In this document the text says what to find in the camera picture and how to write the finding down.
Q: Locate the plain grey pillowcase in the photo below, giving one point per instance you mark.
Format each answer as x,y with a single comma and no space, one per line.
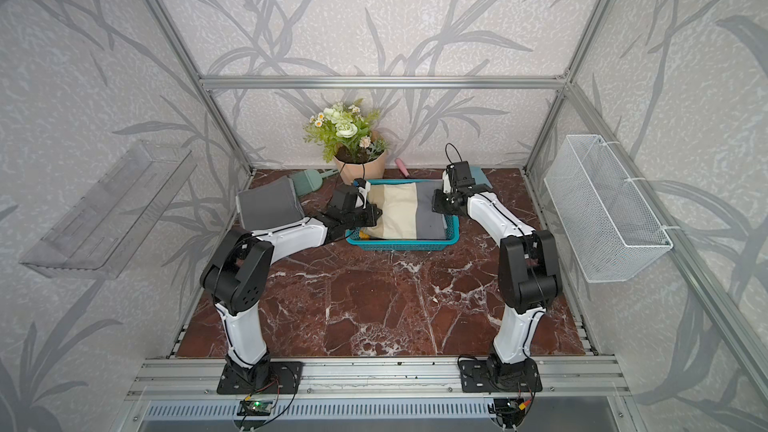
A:
269,206

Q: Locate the teal plastic basket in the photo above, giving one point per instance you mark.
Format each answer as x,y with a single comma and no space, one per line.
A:
361,240

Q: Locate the right controller board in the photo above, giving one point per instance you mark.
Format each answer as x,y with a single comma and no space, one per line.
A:
509,409

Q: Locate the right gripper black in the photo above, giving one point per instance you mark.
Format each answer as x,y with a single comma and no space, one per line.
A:
437,205

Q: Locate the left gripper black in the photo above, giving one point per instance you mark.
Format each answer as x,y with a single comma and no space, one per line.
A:
372,219

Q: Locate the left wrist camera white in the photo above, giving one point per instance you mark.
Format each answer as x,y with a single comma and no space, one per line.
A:
363,188

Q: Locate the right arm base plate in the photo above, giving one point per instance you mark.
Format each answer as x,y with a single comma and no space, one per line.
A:
493,375

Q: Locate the left controller board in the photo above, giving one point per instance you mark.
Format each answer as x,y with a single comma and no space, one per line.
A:
250,407

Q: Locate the blue-grey dustpan right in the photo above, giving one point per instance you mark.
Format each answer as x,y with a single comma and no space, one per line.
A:
479,176

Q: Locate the aluminium cage frame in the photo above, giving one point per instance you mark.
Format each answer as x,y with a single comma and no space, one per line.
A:
748,351

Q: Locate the white wire wall basket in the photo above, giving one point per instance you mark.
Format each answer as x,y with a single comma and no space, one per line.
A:
612,230

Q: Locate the green dustpan left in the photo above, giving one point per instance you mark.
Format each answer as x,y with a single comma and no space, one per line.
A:
309,181

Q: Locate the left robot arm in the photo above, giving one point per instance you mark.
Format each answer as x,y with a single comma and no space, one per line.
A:
237,273

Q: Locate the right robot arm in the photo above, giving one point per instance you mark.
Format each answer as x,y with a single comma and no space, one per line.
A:
528,276

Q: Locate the controller board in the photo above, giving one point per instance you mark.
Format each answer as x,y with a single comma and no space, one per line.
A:
250,407
509,409

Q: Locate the aluminium front rail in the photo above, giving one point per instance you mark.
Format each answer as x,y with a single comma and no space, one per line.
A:
378,377

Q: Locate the potted artificial flower plant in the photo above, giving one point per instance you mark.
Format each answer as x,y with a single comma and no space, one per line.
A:
349,138

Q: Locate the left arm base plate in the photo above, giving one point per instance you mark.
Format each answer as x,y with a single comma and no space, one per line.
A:
282,377

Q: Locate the clear acrylic wall shelf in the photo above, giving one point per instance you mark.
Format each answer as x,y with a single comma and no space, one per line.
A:
99,235

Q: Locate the grey and beige pillowcase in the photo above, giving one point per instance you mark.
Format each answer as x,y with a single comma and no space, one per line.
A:
407,212

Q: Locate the pink handle object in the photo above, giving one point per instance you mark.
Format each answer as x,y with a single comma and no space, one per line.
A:
402,167

